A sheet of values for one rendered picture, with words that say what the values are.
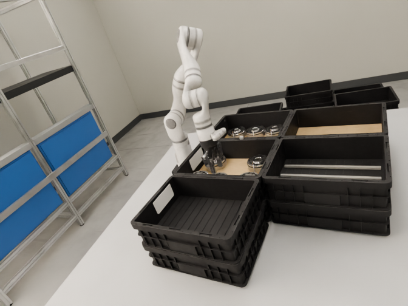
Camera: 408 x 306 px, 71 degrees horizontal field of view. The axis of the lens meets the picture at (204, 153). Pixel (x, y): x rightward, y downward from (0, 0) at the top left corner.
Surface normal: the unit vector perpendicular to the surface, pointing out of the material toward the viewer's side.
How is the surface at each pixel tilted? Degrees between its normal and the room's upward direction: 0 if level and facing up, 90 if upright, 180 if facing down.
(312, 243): 0
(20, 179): 90
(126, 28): 90
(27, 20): 90
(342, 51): 90
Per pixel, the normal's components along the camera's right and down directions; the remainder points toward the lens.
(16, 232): 0.91, -0.07
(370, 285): -0.28, -0.85
